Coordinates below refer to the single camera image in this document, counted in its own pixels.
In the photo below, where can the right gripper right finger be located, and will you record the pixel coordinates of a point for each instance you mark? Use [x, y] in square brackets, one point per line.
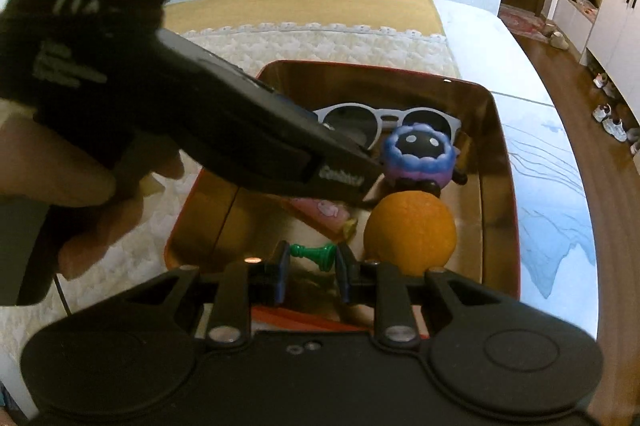
[380, 286]

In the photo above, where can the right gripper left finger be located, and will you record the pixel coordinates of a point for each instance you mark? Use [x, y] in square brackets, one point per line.
[247, 283]

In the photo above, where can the green chess pawn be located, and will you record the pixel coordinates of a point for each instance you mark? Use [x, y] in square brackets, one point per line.
[323, 256]

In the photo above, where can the orange fruit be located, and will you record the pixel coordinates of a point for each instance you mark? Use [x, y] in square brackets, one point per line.
[413, 230]

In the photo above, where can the pink lip balm tube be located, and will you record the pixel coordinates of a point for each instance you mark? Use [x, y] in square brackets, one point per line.
[328, 218]

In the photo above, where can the red metal tin box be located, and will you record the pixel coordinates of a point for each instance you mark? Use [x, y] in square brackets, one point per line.
[248, 165]

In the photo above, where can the purple blue plush toy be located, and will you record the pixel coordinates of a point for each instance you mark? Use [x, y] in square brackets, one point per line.
[417, 157]

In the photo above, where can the white round sunglasses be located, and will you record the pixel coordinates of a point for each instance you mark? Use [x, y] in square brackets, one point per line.
[365, 124]

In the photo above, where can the person's left hand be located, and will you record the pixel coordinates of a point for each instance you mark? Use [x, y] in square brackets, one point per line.
[41, 166]

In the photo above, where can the yellow table runner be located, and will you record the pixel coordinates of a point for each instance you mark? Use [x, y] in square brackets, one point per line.
[401, 15]

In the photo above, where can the white sneakers on floor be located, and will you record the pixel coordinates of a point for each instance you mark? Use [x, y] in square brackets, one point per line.
[610, 116]

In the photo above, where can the white wall cabinet unit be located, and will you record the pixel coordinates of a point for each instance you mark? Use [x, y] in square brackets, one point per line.
[609, 38]

